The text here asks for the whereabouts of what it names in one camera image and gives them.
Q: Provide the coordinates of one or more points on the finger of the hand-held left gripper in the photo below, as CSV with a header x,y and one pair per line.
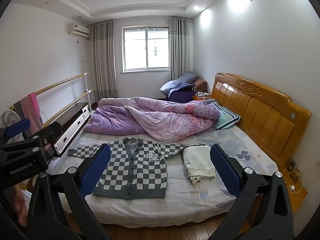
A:
x,y
17,127
48,131

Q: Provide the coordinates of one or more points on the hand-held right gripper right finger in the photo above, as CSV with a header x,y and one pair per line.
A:
x,y
225,172

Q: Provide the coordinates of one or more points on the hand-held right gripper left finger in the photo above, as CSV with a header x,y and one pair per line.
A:
x,y
96,170

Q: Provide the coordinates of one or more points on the white garment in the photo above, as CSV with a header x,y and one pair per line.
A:
x,y
198,162

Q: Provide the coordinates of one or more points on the grey white checkered cardigan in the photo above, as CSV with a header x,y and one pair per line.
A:
x,y
135,170

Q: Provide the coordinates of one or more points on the wooden clothes drying rack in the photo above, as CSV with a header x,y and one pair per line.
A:
x,y
62,82

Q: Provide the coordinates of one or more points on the person's left hand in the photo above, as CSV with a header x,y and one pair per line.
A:
x,y
20,205

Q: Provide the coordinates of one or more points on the white standing fan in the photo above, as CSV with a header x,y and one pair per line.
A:
x,y
7,120

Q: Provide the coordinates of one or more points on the pink grey striped towel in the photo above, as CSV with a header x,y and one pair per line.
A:
x,y
33,110

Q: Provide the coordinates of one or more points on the dark white tv cabinet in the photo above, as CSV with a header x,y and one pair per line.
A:
x,y
72,120

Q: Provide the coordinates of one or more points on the white striped cloth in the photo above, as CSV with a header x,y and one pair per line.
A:
x,y
26,196

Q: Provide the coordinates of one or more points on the blue striped pillow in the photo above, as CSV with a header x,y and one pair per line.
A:
x,y
226,117

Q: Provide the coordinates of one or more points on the bed with floral sheet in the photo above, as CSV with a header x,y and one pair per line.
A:
x,y
175,200

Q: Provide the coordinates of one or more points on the wooden headboard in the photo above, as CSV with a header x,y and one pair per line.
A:
x,y
262,115

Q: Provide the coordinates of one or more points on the purple floral quilt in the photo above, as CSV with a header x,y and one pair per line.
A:
x,y
150,120

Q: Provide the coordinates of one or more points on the wooden nightstand with charger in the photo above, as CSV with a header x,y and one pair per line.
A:
x,y
298,197

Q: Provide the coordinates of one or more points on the wooden nightstand with tissue box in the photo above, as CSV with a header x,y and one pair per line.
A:
x,y
198,98

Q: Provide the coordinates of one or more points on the tissue box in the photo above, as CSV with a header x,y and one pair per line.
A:
x,y
201,94

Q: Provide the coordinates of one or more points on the grey striped curtain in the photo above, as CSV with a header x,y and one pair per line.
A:
x,y
103,62
180,47

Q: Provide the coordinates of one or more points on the brown armchair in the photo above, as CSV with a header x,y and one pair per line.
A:
x,y
200,83

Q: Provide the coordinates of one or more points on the blue cloth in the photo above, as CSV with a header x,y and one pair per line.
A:
x,y
180,86

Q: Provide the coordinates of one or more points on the grey blue pillow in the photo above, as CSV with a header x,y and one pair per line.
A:
x,y
166,87
186,77

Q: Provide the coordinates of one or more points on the white air conditioner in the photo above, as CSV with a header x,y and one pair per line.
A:
x,y
78,31

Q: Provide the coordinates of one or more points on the window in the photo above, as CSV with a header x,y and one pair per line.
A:
x,y
146,47

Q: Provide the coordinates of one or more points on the recessed ceiling light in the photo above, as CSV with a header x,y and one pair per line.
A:
x,y
196,7

